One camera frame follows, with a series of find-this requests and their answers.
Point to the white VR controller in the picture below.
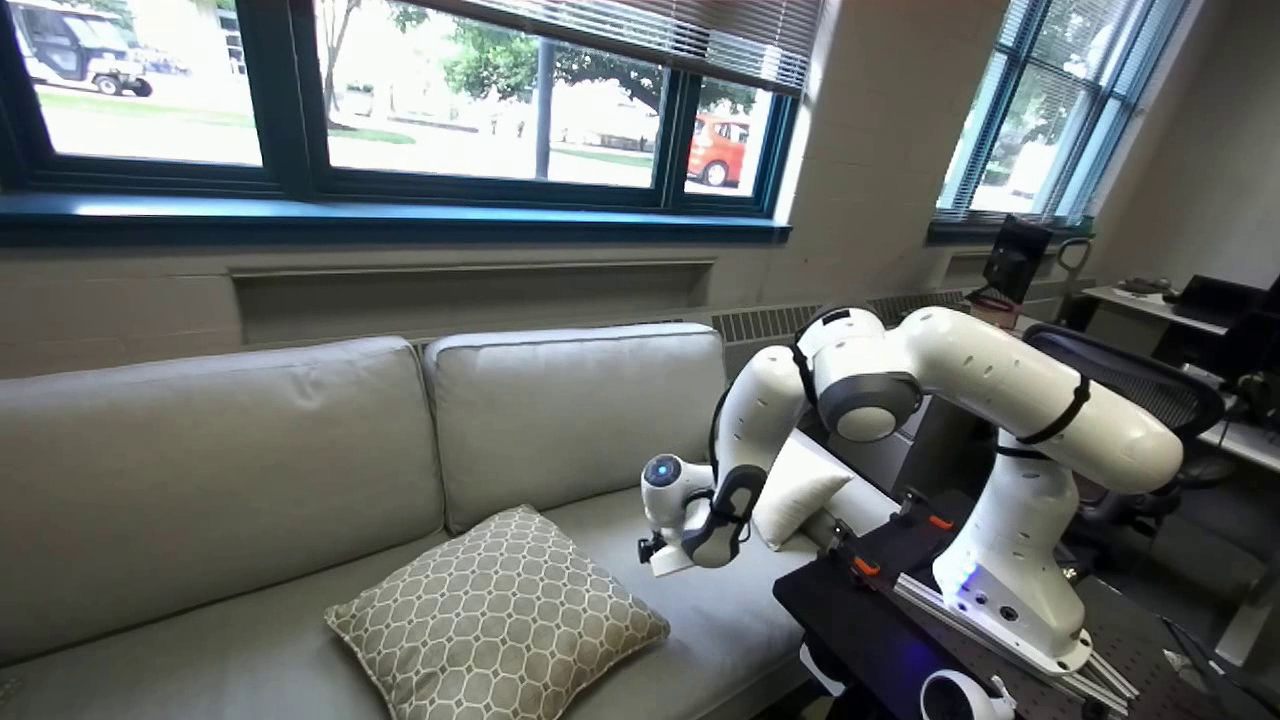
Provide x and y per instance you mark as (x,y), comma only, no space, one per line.
(961,699)

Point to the beige geometric patterned pillow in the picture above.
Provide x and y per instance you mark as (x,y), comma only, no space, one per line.
(507,623)

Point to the black monitor on sill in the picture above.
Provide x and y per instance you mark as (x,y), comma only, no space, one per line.
(1017,255)

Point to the light grey fabric sofa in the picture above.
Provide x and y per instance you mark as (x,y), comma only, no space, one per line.
(176,534)

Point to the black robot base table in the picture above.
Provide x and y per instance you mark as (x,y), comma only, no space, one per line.
(875,649)

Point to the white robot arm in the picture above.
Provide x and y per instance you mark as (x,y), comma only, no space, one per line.
(989,418)

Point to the large blue framed window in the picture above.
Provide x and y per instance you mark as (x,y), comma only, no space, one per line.
(373,114)

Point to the wall radiator grille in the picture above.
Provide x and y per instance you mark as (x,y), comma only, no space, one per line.
(765,322)

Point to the black orange clamp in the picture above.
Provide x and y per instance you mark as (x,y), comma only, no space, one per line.
(860,554)

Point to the side blue framed window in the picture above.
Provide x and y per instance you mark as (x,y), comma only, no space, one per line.
(1059,97)

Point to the cream ribbed small pillow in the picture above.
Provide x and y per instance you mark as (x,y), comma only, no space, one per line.
(797,486)

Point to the white desk with clutter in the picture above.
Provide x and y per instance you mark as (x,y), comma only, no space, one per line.
(1221,334)

